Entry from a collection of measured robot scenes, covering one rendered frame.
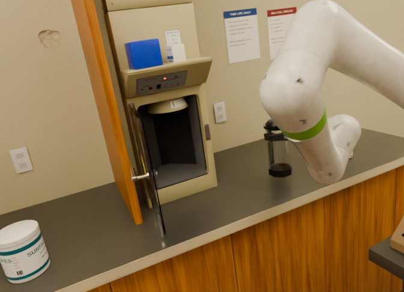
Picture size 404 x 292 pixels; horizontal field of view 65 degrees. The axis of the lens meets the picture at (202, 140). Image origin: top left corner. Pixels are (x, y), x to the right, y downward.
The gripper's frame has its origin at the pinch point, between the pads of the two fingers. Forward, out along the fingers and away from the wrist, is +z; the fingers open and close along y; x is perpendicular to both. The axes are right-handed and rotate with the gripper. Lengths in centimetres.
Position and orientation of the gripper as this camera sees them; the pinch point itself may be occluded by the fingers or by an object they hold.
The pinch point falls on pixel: (278, 134)
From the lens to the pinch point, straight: 138.1
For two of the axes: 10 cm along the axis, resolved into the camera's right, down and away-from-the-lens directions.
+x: 2.3, 9.7, 0.9
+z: -3.8, 0.1, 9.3
